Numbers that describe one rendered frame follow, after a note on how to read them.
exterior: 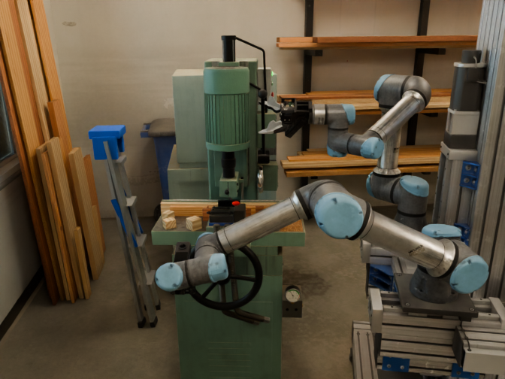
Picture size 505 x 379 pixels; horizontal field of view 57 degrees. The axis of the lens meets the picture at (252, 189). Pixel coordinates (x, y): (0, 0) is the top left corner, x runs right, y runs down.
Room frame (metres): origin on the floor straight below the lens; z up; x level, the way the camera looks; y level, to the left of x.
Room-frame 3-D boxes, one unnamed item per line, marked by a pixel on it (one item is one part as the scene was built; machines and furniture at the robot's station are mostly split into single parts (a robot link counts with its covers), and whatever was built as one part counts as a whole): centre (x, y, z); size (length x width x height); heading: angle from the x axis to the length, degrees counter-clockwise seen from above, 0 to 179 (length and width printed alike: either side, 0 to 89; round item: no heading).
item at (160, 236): (1.70, 0.10, 0.87); 0.61 x 0.30 x 0.06; 88
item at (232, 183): (1.83, 0.09, 1.03); 0.14 x 0.07 x 0.09; 178
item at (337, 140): (1.68, -0.33, 1.24); 0.11 x 0.08 x 0.11; 40
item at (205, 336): (1.93, 0.09, 0.36); 0.58 x 0.45 x 0.71; 178
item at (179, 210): (1.81, 0.04, 0.92); 0.62 x 0.02 x 0.04; 88
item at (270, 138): (2.02, -0.07, 1.23); 0.09 x 0.08 x 0.15; 178
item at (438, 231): (1.33, -0.59, 0.98); 0.13 x 0.12 x 0.14; 4
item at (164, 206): (1.83, 0.09, 0.93); 0.60 x 0.02 x 0.05; 88
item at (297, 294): (1.59, -0.16, 0.65); 0.06 x 0.04 x 0.08; 88
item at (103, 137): (2.42, 0.71, 0.58); 0.27 x 0.25 x 1.16; 93
